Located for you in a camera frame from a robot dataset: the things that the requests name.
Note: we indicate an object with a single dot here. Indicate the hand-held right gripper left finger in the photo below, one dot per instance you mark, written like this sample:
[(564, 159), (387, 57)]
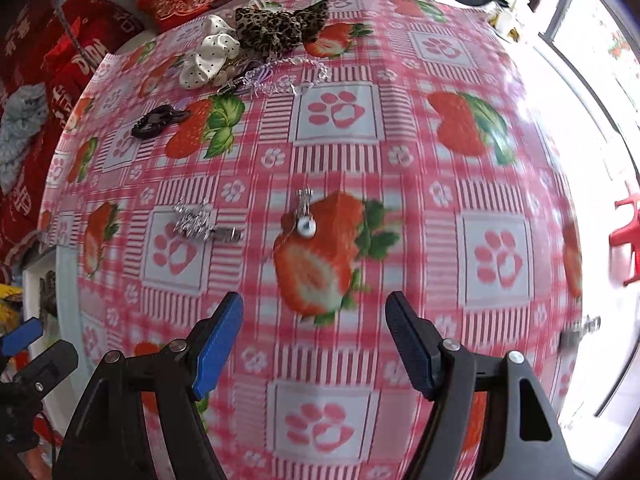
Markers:
[(217, 345)]

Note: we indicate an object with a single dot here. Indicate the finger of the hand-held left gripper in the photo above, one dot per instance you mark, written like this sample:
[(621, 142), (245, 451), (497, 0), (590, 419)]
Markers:
[(20, 335), (47, 362)]

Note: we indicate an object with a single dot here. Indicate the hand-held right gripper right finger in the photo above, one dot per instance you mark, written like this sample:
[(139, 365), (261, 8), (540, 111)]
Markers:
[(405, 330)]

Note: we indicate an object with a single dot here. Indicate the white tray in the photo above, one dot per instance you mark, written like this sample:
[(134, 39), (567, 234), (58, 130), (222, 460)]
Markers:
[(67, 285)]

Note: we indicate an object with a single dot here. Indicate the yellow object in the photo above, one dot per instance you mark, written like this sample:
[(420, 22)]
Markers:
[(9, 307)]

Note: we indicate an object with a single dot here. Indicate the silver rhinestone hair clip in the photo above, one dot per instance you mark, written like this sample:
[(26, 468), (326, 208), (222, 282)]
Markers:
[(200, 220)]

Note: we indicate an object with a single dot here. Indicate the metal tablecloth clamp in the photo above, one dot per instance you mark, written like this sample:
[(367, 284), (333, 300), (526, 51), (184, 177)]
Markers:
[(575, 332)]

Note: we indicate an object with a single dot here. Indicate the strawberry print pink tablecloth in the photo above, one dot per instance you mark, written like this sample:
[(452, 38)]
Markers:
[(400, 135)]

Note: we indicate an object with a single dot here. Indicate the grey knit cloth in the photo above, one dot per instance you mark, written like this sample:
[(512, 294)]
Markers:
[(20, 125)]

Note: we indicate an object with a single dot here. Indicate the black oval hair clip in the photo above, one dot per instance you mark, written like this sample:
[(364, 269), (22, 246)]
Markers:
[(155, 121)]

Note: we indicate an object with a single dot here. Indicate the red plastic chair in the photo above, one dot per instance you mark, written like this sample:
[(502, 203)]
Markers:
[(630, 230)]

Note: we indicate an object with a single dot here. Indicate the red printed blanket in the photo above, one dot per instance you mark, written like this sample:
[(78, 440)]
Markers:
[(75, 60)]

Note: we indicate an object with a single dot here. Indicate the white dotted scrunchie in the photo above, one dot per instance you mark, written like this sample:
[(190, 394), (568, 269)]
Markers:
[(210, 55)]

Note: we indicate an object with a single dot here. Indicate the grey gooseneck holder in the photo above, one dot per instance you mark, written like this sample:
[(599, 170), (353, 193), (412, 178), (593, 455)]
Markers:
[(67, 30)]

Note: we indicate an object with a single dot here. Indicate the leopard print scrunchie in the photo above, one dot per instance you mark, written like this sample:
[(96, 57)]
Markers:
[(270, 27)]

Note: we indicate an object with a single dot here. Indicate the shoe rack with slippers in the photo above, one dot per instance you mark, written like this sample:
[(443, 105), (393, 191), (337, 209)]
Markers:
[(510, 20)]

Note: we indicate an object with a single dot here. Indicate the large window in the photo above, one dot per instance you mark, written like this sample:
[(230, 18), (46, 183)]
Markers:
[(600, 35)]

